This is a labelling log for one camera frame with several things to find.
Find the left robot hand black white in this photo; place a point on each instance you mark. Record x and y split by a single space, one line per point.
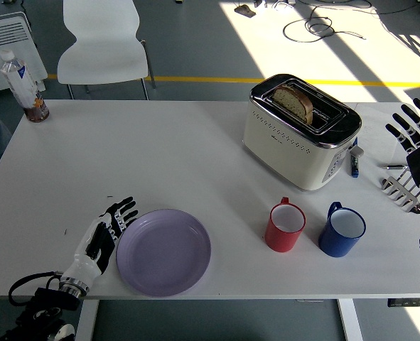
96 241

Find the purple plastic plate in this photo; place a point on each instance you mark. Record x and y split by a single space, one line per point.
163 252

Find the bread slice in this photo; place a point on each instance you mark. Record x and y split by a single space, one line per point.
295 103

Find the black ballpoint pen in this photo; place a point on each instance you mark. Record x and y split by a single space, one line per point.
394 166

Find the silver metal toast rack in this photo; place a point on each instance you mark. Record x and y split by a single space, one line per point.
399 193

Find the blue marker pen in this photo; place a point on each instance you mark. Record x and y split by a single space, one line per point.
354 167

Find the white table leg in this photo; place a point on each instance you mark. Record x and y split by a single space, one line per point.
350 319
86 319

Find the blue enamel mug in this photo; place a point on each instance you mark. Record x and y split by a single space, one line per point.
335 245

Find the black table control panel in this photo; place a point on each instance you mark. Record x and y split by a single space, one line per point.
412 302

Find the cream chrome toaster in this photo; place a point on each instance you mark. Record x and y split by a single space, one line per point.
284 149

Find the red enamel mug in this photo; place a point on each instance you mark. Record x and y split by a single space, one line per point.
282 238

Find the clear plastic drink bottle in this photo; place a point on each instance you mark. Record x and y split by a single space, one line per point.
21 81

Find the white plastic chair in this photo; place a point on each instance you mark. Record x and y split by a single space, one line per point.
99 53

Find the white panel heater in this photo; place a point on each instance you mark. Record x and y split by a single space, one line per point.
3 32

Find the brown floor pedal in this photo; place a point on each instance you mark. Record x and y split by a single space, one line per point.
246 10

